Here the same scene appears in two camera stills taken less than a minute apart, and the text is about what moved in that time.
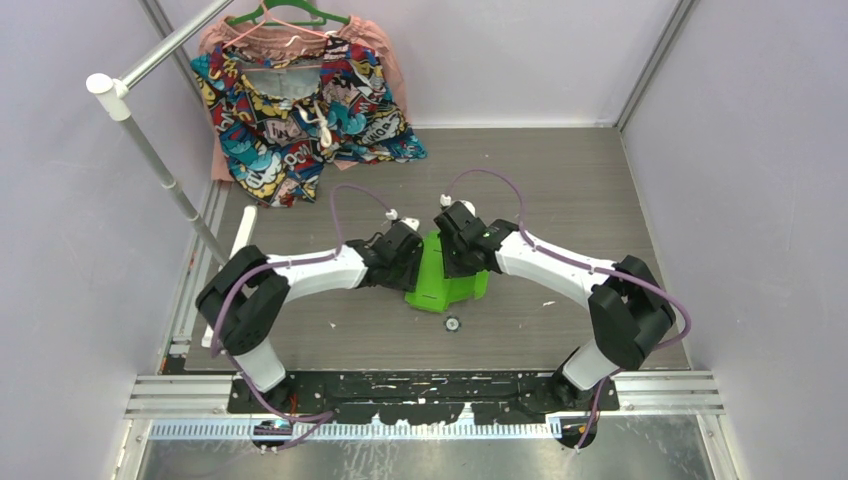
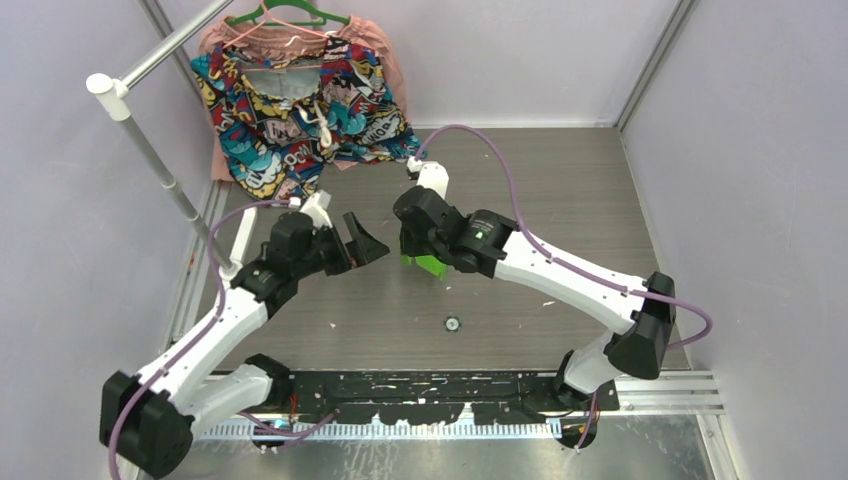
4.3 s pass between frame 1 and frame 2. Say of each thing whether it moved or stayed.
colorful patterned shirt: stayed
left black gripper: moved
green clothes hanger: stayed
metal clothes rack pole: stayed
